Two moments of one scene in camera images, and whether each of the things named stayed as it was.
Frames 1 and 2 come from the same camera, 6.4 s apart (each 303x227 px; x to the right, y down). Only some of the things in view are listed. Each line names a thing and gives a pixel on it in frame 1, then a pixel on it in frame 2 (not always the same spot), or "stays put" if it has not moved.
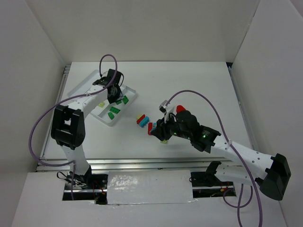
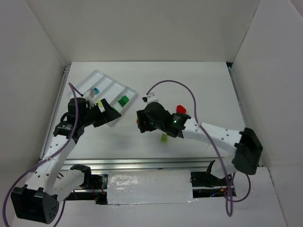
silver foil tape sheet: x=147 y=187 stays put
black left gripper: x=113 y=93 -> x=99 y=115
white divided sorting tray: x=108 y=113 stays put
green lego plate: x=115 y=110 stays put
